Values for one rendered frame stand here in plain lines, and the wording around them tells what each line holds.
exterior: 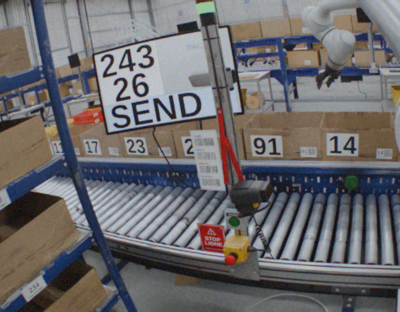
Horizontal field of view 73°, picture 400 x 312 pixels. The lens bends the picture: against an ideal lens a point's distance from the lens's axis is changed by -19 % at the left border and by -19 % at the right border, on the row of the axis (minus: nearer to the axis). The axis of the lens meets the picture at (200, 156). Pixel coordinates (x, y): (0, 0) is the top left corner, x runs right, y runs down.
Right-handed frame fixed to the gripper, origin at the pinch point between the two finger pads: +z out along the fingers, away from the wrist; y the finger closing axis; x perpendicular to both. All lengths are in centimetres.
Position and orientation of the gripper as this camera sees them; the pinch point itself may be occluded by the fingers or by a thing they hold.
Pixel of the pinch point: (324, 83)
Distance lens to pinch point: 166.0
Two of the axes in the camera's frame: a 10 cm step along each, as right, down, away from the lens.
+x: -2.3, -9.3, 2.9
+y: 9.7, -2.5, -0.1
